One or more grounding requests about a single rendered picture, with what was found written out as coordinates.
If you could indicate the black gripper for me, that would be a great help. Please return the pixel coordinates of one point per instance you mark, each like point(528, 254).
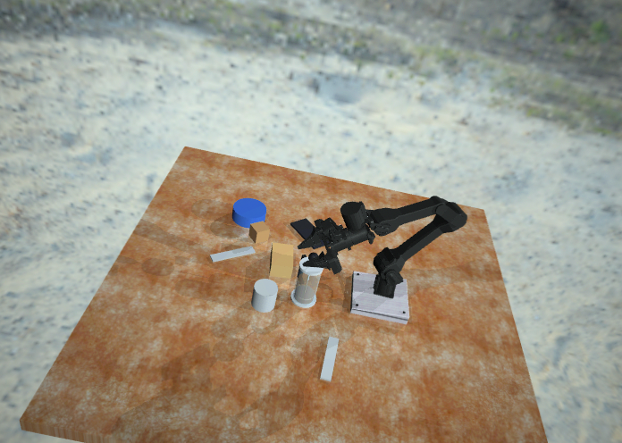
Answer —
point(330, 260)

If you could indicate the glass french press with black knob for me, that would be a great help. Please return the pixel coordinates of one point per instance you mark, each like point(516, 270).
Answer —
point(304, 293)

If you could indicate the grey cylinder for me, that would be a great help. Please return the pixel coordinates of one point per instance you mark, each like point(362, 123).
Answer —
point(264, 295)

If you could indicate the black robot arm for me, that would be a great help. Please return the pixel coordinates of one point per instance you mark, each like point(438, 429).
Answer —
point(389, 262)

